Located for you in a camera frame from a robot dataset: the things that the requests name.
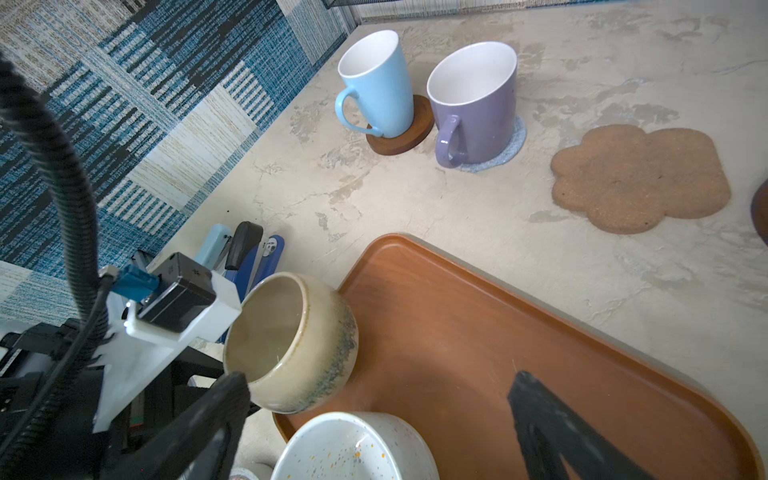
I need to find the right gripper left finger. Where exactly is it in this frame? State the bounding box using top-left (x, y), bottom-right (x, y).
top-left (103, 372), bottom-right (250, 479)

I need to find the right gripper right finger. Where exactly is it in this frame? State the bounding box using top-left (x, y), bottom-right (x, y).
top-left (507, 371), bottom-right (651, 479)

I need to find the beige mug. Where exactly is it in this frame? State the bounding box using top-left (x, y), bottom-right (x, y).
top-left (223, 272), bottom-right (359, 415)

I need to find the cork flower shaped coaster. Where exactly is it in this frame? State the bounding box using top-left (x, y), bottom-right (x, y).
top-left (551, 125), bottom-right (731, 235)

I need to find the blue woven round coaster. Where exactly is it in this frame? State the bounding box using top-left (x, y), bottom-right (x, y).
top-left (458, 116), bottom-right (527, 173)

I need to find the brown round wooden coaster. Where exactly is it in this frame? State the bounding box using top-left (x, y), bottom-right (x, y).
top-left (366, 95), bottom-right (434, 156)
top-left (750, 180), bottom-right (768, 244)

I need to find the purple mug white inside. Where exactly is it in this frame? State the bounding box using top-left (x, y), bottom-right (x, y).
top-left (427, 41), bottom-right (518, 169)

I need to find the light blue mug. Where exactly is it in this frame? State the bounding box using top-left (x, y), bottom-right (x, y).
top-left (335, 30), bottom-right (414, 138)

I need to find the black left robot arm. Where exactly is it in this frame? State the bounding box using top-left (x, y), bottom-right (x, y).
top-left (1, 59), bottom-right (256, 479)

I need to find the orange brown serving tray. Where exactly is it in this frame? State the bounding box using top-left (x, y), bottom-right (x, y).
top-left (272, 233), bottom-right (766, 480)

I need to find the blue black utility knife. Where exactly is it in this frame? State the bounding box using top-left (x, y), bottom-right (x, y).
top-left (224, 221), bottom-right (285, 301)

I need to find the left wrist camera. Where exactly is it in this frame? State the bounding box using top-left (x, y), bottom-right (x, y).
top-left (92, 253), bottom-right (241, 433)

